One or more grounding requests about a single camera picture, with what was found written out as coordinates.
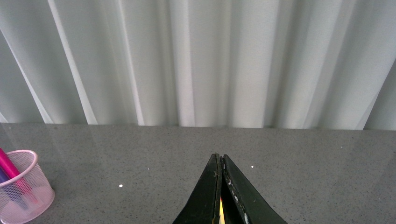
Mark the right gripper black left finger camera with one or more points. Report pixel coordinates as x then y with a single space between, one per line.
203 204

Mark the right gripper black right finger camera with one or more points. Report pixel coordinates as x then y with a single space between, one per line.
241 202

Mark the yellow marker pen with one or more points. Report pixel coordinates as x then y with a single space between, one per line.
221 213

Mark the purple marker pen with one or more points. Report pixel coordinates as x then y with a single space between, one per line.
12 191

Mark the pink marker pen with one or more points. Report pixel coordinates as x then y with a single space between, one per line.
10 171

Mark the pink mesh cup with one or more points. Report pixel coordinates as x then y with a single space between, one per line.
26 162

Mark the white curtain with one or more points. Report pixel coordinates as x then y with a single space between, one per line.
327 64

